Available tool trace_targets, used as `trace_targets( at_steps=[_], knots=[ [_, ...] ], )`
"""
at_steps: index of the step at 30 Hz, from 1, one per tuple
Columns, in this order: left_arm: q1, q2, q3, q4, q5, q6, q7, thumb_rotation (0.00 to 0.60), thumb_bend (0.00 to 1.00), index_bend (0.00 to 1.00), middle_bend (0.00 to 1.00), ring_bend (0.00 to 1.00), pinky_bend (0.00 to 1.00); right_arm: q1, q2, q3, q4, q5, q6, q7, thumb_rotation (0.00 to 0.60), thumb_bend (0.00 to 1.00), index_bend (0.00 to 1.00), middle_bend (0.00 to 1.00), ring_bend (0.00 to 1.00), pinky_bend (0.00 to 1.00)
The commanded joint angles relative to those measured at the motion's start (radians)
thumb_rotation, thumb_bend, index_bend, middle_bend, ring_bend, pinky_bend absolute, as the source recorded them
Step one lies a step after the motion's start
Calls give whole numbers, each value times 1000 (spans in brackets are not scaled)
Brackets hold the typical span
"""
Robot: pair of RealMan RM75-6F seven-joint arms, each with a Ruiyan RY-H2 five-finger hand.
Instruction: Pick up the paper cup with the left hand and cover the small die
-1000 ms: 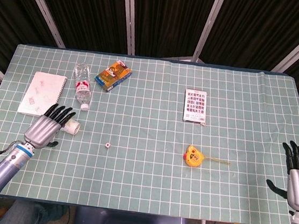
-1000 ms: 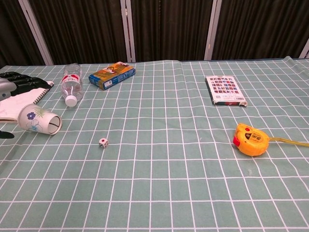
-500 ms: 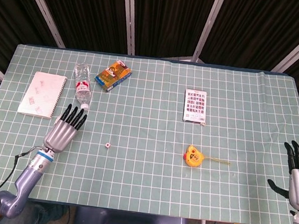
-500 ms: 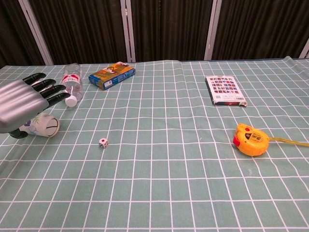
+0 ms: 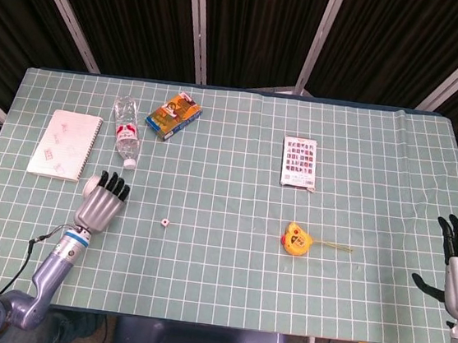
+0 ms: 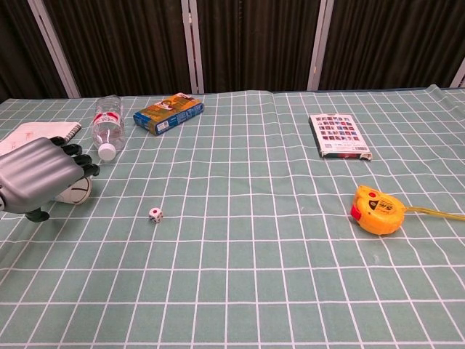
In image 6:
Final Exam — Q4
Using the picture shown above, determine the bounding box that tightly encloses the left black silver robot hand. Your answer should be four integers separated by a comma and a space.
0, 136, 101, 222

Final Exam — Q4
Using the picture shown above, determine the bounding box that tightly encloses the white paper cup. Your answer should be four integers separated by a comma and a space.
54, 176, 92, 206

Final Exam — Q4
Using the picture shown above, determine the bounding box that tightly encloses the white spiral notebook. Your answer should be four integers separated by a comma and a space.
0, 121, 82, 157

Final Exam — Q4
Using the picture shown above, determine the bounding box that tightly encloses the clear plastic water bottle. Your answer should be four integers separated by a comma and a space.
92, 95, 126, 162

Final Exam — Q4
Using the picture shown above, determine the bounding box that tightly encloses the blue orange snack box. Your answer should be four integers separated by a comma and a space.
132, 92, 205, 137

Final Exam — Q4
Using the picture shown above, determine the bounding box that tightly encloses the green white grid tablecloth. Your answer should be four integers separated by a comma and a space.
0, 84, 465, 349

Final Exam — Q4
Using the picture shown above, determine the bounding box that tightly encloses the white picture card box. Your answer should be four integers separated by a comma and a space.
308, 113, 374, 161

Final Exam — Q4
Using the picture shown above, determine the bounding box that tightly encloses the yellow tape measure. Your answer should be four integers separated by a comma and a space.
350, 184, 465, 236

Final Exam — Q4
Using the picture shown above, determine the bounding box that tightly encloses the white double partition post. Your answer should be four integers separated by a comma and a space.
180, 0, 205, 94

